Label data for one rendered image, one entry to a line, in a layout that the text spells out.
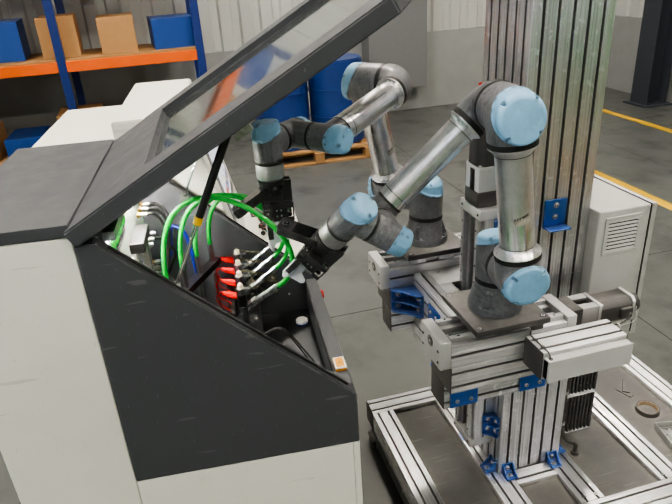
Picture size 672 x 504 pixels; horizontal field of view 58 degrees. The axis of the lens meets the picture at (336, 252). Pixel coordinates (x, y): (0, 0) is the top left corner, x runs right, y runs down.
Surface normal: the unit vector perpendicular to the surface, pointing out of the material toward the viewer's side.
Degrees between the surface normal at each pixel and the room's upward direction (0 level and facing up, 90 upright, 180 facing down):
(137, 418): 90
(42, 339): 90
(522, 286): 97
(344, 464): 90
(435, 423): 0
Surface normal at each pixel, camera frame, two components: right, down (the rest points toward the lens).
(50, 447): 0.18, 0.41
